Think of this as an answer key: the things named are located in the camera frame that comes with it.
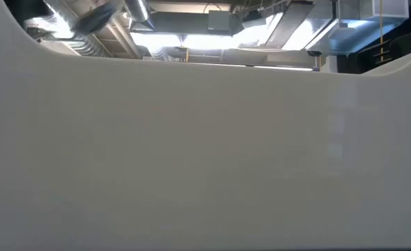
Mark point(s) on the grey ceiling box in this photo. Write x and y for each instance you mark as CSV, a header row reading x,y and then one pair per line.
x,y
219,21

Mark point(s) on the ribbed silver flexible duct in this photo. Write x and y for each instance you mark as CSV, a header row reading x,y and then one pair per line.
x,y
137,8

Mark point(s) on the large round silver duct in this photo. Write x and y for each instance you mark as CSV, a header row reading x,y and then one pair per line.
x,y
87,14

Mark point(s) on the white plastic tray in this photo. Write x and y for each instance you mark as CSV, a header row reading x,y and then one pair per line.
x,y
205,157

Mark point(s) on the long fluorescent light strip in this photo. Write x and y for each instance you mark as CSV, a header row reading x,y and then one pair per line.
x,y
284,68

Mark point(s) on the thin yellow pole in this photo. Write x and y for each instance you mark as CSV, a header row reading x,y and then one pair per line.
x,y
381,31

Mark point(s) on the rectangular sheet metal duct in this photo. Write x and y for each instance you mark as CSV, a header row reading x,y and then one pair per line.
x,y
292,24

